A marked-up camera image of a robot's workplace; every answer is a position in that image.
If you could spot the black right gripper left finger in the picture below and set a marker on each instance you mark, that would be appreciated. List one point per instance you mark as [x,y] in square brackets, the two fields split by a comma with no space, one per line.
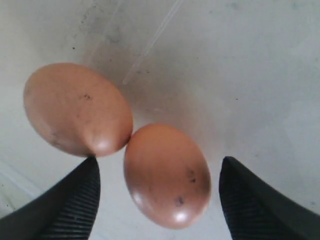
[67,211]

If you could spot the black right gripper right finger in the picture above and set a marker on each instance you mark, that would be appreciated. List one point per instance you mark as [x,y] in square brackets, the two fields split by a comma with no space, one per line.
[253,210]

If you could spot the brown egg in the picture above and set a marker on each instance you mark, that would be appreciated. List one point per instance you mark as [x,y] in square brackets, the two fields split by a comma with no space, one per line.
[167,176]
[77,110]

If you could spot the brown egg front bottom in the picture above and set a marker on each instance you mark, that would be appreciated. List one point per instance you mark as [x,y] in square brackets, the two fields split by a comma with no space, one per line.
[77,110]

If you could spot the clear plastic bin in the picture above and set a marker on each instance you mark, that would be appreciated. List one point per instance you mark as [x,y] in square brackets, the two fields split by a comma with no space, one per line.
[241,77]

